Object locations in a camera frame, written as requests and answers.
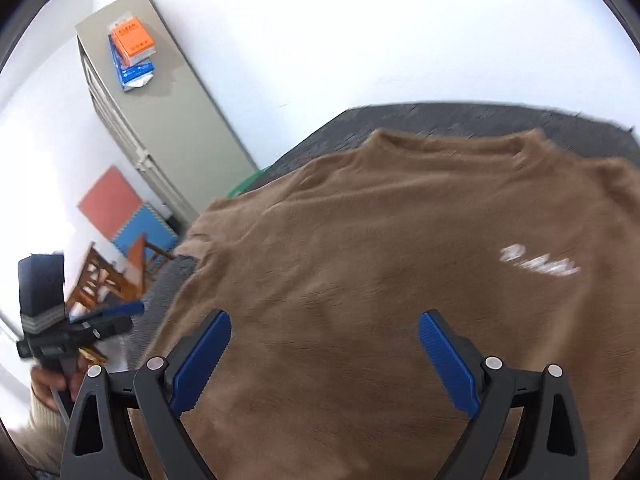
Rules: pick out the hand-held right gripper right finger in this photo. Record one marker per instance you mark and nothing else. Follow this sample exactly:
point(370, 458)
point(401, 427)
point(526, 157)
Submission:
point(445, 360)

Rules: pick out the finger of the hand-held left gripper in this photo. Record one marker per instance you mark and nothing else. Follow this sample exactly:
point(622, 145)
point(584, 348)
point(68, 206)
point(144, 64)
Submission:
point(110, 311)
point(107, 327)

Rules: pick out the person's left forearm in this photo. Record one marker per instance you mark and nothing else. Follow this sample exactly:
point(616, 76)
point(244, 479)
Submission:
point(35, 440)

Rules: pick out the red foam mat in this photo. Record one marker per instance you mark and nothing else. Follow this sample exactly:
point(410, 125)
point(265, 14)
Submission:
point(107, 202)

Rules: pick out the dark dotted tablecloth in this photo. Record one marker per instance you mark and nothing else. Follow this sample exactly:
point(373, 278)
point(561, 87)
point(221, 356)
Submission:
point(450, 115)

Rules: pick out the brown fleece sweater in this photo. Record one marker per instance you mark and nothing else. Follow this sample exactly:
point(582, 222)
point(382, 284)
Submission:
point(350, 240)

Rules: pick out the person's left hand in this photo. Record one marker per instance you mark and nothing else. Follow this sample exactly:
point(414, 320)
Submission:
point(45, 385)

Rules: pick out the orange packet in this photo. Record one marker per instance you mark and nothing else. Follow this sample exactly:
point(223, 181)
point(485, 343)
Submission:
point(132, 40)

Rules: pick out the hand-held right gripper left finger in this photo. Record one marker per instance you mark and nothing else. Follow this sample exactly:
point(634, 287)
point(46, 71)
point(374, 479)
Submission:
point(200, 365)

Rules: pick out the blue white packet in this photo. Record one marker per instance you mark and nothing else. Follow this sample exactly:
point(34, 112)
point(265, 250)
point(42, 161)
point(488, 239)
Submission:
point(135, 77)

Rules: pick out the beige cabinet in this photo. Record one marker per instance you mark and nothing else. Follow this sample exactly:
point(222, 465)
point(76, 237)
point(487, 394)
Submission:
point(190, 110)

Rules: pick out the blue foam mat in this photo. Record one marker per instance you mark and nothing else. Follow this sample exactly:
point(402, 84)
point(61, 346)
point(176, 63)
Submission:
point(145, 232)

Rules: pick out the wooden chair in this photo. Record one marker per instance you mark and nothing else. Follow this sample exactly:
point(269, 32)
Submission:
point(92, 280)

